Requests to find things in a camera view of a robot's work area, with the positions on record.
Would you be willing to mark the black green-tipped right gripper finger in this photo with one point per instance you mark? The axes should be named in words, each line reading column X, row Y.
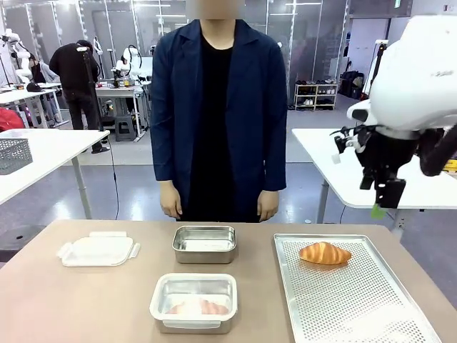
column 366, row 181
column 389, row 194

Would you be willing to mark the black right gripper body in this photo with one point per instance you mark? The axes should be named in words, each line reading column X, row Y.
column 385, row 153

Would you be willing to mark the clear plastic clip lid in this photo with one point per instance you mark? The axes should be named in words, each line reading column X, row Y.
column 194, row 286
column 96, row 250

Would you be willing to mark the golden croissant bread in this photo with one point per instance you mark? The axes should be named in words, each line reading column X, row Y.
column 325, row 253
column 200, row 307

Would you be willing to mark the steel rectangular container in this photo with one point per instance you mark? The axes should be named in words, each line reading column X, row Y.
column 194, row 327
column 204, row 243

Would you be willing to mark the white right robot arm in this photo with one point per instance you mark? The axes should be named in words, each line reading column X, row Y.
column 414, row 78

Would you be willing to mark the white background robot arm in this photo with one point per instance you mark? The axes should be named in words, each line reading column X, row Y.
column 18, row 57
column 130, row 64

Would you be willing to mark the person's left hand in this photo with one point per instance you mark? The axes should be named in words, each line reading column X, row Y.
column 267, row 207

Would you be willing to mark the person's right hand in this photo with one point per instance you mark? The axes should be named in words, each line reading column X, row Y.
column 170, row 202

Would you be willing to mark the yellow crate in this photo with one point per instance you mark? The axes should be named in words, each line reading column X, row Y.
column 450, row 167

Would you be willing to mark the black bag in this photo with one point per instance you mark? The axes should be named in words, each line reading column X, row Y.
column 351, row 84

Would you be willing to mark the white shoe rack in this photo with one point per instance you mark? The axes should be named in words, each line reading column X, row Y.
column 316, row 96

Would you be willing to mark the perforated metal baking tray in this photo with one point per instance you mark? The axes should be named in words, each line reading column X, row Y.
column 342, row 303

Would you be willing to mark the person in navy coat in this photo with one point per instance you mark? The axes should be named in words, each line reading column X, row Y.
column 218, row 118

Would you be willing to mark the grey step stool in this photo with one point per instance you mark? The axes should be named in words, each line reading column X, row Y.
column 125, row 128

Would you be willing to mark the white background workbench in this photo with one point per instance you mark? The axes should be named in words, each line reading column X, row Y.
column 121, row 93

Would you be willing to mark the person in black clothes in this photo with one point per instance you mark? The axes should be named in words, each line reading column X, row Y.
column 76, row 85

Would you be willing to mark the white table with grey leg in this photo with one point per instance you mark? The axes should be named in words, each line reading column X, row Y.
column 53, row 150

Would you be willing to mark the seated person in grey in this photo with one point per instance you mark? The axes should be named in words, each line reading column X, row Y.
column 42, row 73

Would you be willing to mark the black cap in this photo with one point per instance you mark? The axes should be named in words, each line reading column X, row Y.
column 35, row 86

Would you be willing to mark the grey perforated basket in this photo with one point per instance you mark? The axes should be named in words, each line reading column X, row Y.
column 14, row 155

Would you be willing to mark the red cloth item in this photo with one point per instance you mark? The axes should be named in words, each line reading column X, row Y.
column 9, row 119

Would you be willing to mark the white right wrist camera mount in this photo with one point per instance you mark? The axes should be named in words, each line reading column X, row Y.
column 343, row 143

